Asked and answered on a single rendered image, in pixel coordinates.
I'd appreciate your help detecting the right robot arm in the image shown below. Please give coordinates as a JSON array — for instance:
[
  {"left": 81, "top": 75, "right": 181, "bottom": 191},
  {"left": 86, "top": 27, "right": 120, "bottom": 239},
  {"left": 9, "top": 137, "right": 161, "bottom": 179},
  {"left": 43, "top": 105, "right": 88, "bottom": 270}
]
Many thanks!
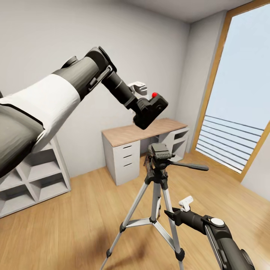
[{"left": 164, "top": 196, "right": 255, "bottom": 270}]

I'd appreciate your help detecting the digital camera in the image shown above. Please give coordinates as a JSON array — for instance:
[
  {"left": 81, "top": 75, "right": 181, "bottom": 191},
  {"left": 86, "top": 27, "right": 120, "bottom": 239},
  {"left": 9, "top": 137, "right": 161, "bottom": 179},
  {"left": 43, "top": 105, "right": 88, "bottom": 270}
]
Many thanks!
[{"left": 133, "top": 93, "right": 169, "bottom": 130}]

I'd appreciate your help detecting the camera tripod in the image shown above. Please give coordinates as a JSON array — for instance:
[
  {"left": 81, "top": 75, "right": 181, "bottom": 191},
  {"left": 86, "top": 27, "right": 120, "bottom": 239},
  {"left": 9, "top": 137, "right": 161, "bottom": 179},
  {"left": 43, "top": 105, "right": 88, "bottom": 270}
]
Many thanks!
[{"left": 100, "top": 143, "right": 209, "bottom": 270}]

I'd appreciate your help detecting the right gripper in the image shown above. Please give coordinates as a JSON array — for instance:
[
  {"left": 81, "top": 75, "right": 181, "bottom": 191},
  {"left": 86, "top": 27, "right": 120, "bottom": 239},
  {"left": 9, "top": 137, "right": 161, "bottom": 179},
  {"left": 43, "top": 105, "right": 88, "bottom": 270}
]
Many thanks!
[{"left": 164, "top": 207, "right": 197, "bottom": 229}]

